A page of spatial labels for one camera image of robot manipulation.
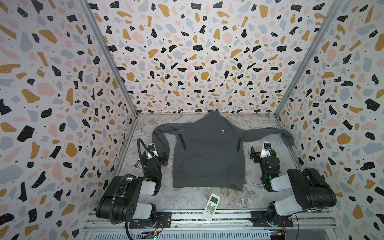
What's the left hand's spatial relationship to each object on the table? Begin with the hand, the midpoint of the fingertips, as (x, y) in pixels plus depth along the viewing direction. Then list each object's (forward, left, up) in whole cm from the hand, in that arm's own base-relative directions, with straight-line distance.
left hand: (153, 147), depth 87 cm
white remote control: (-30, -33, -10) cm, 46 cm away
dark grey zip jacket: (+4, -34, -11) cm, 36 cm away
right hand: (+2, -64, 0) cm, 64 cm away
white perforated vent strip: (-41, -18, -12) cm, 47 cm away
